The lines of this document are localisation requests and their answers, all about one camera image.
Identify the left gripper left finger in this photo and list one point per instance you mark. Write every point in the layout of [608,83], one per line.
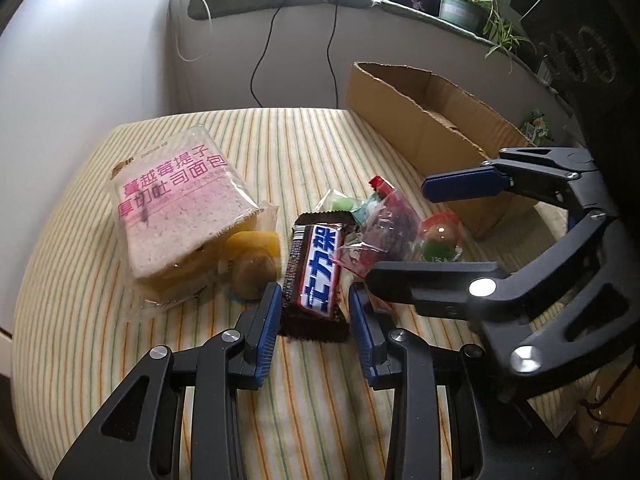
[136,434]

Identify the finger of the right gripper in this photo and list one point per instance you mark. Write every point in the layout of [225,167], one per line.
[498,306]
[562,177]

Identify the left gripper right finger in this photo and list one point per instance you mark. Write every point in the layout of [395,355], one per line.
[393,358]

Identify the pink cup chocolate jelly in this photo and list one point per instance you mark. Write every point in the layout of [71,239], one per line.
[440,238]

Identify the Snickers bar chinese label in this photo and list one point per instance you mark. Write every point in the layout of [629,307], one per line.
[312,278]

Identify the clear bag dark dates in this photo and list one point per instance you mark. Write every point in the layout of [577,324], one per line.
[390,234]

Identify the orange cup chocolate jelly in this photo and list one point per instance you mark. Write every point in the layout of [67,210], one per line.
[249,261]

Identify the pink toast bread bag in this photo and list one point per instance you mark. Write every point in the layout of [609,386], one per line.
[175,205]

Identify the dark green mint packet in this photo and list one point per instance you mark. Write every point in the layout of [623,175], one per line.
[362,212]

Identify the green round candy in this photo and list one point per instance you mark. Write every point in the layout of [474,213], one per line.
[335,200]

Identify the green snack bag background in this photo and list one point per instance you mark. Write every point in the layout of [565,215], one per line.
[535,127]

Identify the striped yellow table cloth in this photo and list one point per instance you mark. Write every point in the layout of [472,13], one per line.
[79,328]

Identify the potted spider plant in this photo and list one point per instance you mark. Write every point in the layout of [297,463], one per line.
[483,18]

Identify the brown cardboard box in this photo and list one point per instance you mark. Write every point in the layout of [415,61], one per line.
[436,125]

